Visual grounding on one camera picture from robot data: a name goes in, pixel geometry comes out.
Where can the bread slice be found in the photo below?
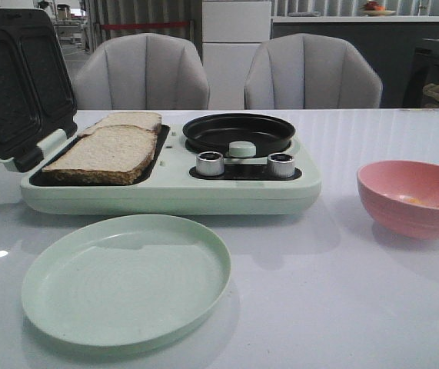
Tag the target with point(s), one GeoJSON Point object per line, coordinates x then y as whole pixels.
{"type": "Point", "coordinates": [150, 121]}
{"type": "Point", "coordinates": [115, 155]}

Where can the pink bowl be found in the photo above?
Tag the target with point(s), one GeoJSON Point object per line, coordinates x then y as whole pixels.
{"type": "Point", "coordinates": [402, 196]}

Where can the breakfast maker hinged lid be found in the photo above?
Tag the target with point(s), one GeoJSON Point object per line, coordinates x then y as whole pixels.
{"type": "Point", "coordinates": [37, 104]}

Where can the mint green breakfast maker base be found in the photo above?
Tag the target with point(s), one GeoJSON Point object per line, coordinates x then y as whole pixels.
{"type": "Point", "coordinates": [169, 188]}

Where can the left silver control knob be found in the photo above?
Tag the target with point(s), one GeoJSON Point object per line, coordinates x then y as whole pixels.
{"type": "Point", "coordinates": [210, 164]}

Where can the silver control knob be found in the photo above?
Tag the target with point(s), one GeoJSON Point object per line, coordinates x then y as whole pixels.
{"type": "Point", "coordinates": [281, 165]}
{"type": "Point", "coordinates": [210, 164]}

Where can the black round frying pan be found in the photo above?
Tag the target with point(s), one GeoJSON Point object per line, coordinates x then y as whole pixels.
{"type": "Point", "coordinates": [215, 133]}

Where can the right silver control knob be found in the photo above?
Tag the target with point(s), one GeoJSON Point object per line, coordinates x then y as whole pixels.
{"type": "Point", "coordinates": [281, 165]}

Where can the mint green round plate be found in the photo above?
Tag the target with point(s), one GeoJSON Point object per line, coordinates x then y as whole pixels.
{"type": "Point", "coordinates": [136, 281]}

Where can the right grey upholstered chair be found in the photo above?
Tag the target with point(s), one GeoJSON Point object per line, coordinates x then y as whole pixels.
{"type": "Point", "coordinates": [304, 71]}

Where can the grey upholstered chair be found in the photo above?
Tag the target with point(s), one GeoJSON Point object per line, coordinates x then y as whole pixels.
{"type": "Point", "coordinates": [304, 71]}
{"type": "Point", "coordinates": [143, 72]}

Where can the left grey upholstered chair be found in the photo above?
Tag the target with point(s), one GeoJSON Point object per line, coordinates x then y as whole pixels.
{"type": "Point", "coordinates": [143, 72]}

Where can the white cabinet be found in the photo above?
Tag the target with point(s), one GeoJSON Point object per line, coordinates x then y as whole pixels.
{"type": "Point", "coordinates": [231, 34]}

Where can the red barrier tape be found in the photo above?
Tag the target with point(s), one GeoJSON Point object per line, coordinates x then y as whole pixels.
{"type": "Point", "coordinates": [153, 25]}

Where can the grey counter with white top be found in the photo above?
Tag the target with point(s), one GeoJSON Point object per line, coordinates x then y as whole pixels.
{"type": "Point", "coordinates": [402, 49]}

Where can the fruit plate on counter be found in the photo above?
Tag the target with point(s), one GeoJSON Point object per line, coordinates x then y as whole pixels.
{"type": "Point", "coordinates": [374, 8]}

